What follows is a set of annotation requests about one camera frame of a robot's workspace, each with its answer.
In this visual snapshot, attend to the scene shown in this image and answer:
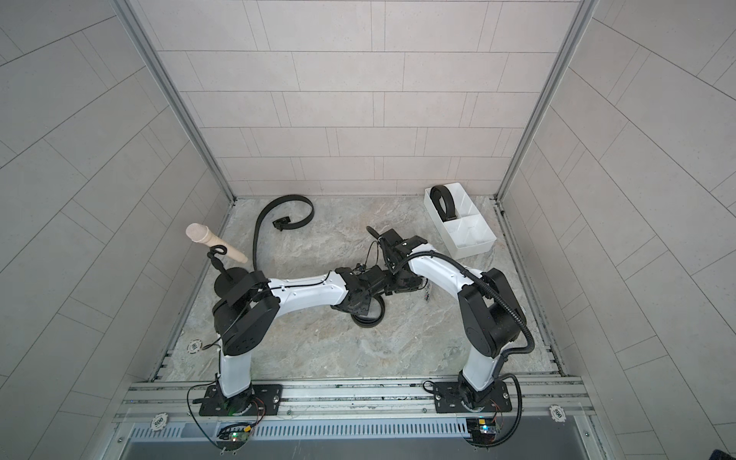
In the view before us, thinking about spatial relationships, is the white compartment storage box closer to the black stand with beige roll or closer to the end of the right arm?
the end of the right arm

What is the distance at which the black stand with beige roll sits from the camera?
73 centimetres

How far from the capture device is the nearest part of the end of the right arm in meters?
0.64

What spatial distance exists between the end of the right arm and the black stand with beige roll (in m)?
0.45
